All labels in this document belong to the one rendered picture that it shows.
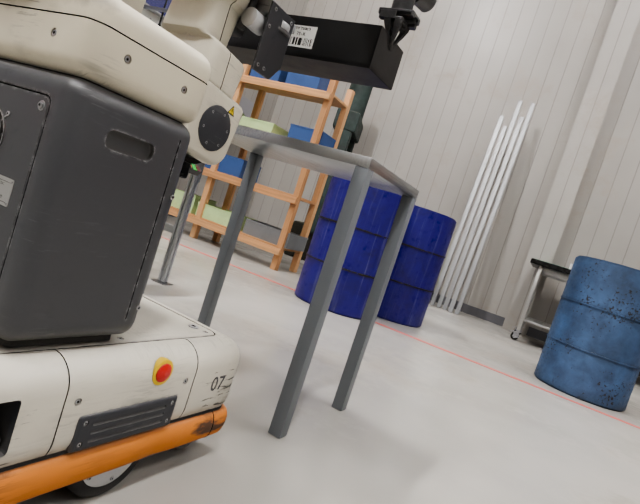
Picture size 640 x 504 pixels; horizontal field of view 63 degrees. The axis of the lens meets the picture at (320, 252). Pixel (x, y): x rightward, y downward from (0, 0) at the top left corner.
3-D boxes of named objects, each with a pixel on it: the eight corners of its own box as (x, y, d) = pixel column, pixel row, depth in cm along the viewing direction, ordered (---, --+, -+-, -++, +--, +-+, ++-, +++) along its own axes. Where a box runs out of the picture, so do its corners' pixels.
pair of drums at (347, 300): (431, 328, 457) (467, 224, 451) (367, 329, 346) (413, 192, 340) (356, 297, 498) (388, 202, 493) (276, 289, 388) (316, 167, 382)
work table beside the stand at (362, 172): (279, 439, 141) (372, 157, 136) (110, 341, 173) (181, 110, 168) (345, 409, 181) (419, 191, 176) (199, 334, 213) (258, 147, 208)
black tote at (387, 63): (205, 41, 159) (215, 5, 158) (238, 62, 175) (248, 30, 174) (369, 68, 133) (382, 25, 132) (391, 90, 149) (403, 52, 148)
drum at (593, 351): (622, 403, 387) (667, 283, 381) (629, 420, 331) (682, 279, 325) (535, 369, 416) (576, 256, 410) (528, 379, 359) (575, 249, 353)
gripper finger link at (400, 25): (378, 53, 145) (388, 20, 144) (401, 56, 142) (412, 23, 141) (369, 43, 139) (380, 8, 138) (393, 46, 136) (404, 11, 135)
